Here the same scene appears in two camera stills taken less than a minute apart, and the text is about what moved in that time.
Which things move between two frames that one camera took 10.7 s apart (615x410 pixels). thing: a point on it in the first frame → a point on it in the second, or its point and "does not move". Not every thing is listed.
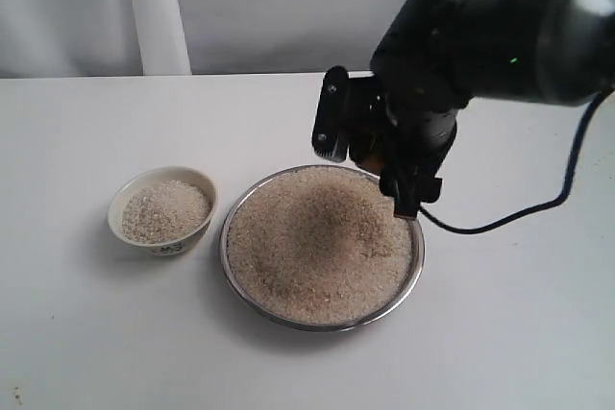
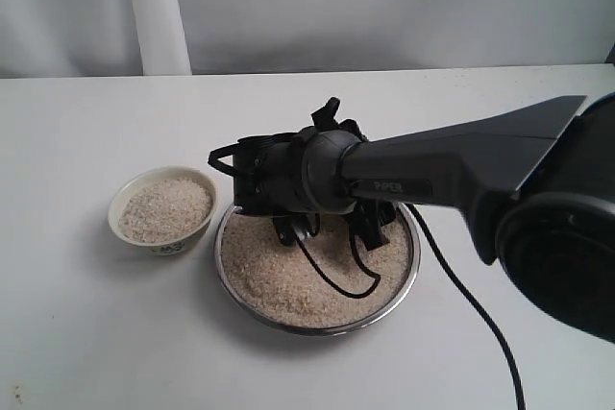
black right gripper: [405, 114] → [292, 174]
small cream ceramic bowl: [166, 210] does not move
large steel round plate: [318, 248] does not move
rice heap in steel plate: [318, 245] does not move
